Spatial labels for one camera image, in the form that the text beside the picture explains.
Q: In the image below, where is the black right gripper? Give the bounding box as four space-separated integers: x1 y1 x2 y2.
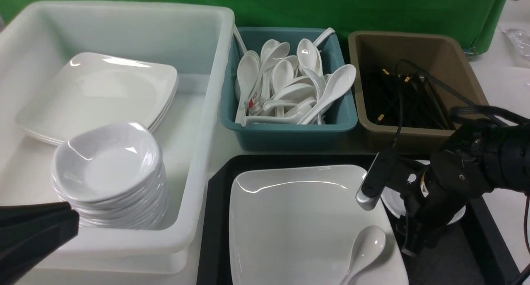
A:
393 161 472 257

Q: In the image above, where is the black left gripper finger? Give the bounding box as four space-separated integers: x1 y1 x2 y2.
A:
0 202 80 285

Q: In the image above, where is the white small bowl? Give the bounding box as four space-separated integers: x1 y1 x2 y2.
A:
381 159 469 230

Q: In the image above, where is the white soup spoon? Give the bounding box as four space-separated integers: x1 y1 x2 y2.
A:
340 226 386 285

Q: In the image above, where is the white square rice plate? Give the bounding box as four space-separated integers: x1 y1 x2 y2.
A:
229 164 409 285

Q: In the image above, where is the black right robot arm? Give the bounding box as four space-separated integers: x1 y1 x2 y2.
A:
387 125 529 256

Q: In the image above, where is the black serving tray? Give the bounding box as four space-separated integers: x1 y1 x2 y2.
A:
197 154 519 285

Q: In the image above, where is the stack of white bowls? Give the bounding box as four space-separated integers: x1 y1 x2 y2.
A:
51 121 170 230

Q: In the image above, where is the pile of black chopsticks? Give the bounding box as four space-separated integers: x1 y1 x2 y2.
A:
360 67 455 130

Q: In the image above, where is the brown plastic chopstick bin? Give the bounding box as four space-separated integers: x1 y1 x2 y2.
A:
348 31 489 154

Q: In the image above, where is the teal plastic spoon bin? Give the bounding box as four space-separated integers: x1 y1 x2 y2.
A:
218 27 358 152

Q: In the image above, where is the white spoon leaning right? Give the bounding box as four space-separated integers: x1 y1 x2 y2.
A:
297 64 357 125

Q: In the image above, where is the stack of white square plates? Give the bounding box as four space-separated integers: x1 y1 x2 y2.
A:
15 52 179 145

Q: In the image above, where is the large white plastic bin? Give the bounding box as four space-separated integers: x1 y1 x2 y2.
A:
0 1 234 274

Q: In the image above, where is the clear plastic bag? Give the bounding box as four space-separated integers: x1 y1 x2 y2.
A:
502 28 530 61

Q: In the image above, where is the green cloth backdrop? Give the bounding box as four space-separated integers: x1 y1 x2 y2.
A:
1 0 507 53

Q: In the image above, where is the white spoon upright centre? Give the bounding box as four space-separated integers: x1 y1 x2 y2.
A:
296 39 325 100

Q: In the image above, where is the white spoon left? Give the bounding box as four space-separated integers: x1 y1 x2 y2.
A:
235 50 260 124

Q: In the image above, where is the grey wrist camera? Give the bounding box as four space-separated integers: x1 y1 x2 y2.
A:
356 147 399 211

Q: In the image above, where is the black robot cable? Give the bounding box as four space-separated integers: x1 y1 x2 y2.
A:
391 60 530 153

